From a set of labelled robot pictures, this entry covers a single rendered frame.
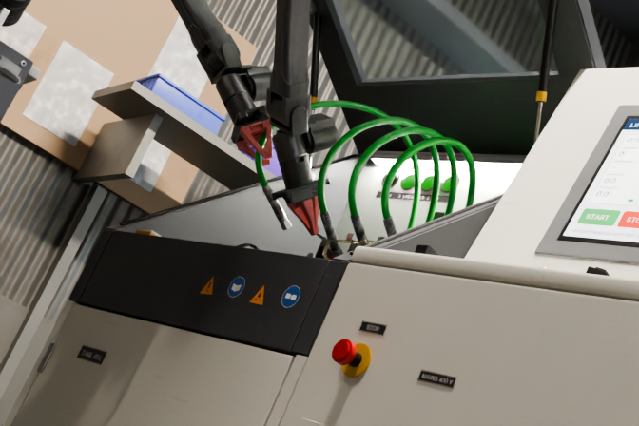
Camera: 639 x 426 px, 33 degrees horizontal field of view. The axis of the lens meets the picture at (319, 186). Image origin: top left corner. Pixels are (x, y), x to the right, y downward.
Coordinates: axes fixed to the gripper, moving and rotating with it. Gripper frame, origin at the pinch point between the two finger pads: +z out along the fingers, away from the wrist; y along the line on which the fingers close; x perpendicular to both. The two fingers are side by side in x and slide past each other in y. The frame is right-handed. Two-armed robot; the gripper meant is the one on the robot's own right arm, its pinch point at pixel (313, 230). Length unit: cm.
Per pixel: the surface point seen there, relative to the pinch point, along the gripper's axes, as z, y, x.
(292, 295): 4.7, -24.4, -30.6
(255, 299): 4.6, -27.0, -22.9
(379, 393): 17, -28, -55
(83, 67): -57, 30, 174
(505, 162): -1.1, 46.7, -5.4
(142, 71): -51, 52, 176
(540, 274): 6, -11, -73
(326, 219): -2.5, -2.1, -9.7
